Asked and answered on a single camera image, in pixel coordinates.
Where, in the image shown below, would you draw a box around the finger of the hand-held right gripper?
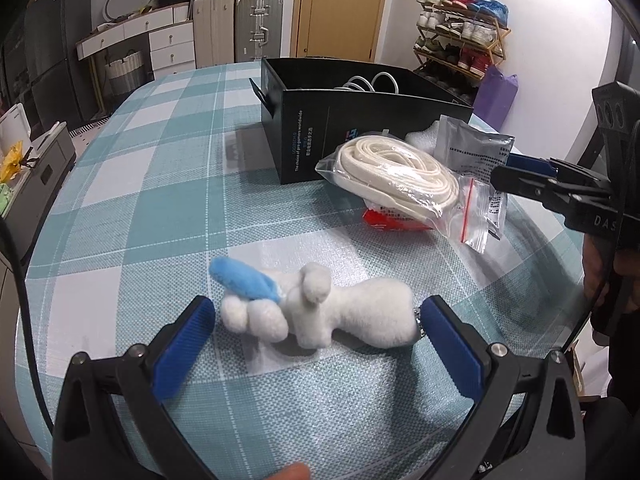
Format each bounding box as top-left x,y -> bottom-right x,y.
491,164 -> 619,217
505,152 -> 608,182

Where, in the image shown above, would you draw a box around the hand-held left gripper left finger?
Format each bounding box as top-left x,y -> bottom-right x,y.
52,295 -> 221,480

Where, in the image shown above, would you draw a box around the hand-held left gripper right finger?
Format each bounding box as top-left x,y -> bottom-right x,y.
421,294 -> 589,480

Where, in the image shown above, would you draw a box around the white plush rabbit blue ear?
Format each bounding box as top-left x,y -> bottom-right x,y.
209,256 -> 422,351

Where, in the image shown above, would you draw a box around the black cardboard box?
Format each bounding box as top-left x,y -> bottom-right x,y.
250,57 -> 475,185

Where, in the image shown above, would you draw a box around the person's right hand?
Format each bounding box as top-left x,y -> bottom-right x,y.
582,235 -> 609,306

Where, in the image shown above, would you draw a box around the person's left hand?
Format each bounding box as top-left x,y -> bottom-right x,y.
264,461 -> 312,480

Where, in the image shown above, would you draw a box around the small clear zip bag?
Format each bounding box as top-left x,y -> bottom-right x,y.
440,177 -> 508,254

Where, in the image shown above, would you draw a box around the silver foil pouch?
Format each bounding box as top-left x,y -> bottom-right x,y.
432,115 -> 516,182

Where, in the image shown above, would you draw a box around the purple paper bag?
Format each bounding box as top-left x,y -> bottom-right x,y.
472,65 -> 519,126

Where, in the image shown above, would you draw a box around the white foam piece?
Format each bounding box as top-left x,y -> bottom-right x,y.
405,127 -> 442,153

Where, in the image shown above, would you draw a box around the wooden shoe rack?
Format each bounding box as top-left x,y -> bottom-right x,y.
412,0 -> 512,103

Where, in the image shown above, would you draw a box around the red packet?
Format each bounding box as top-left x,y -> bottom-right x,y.
362,200 -> 436,231

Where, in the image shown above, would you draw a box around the rows of shoes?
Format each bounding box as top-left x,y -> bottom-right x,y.
415,0 -> 510,80

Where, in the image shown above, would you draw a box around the teal checked tablecloth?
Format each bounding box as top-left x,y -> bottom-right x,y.
15,62 -> 591,480

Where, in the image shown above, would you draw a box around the grey printer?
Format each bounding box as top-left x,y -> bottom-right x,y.
12,122 -> 77,216

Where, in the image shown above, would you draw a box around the wooden door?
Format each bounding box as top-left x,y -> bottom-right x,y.
290,0 -> 392,61

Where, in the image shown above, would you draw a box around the white open storage box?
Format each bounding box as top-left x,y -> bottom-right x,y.
0,102 -> 33,161

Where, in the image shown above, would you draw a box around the grey woven basket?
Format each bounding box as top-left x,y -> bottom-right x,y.
104,50 -> 146,96

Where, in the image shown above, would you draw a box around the silver suitcase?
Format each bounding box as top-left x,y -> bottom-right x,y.
234,0 -> 282,63

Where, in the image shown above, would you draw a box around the white drawer desk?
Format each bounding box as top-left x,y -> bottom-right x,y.
76,7 -> 197,83

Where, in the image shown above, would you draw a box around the beige suitcase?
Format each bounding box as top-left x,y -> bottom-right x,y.
192,0 -> 236,68

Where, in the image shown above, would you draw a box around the dark grey cabinet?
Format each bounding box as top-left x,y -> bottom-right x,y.
22,0 -> 108,121

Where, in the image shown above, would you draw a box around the clear bag of white cord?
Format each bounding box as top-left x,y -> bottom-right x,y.
315,132 -> 461,227

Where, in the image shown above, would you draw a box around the white coiled cable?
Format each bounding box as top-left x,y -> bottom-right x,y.
337,72 -> 401,95

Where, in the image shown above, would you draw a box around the black cable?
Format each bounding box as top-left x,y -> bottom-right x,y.
0,215 -> 56,431

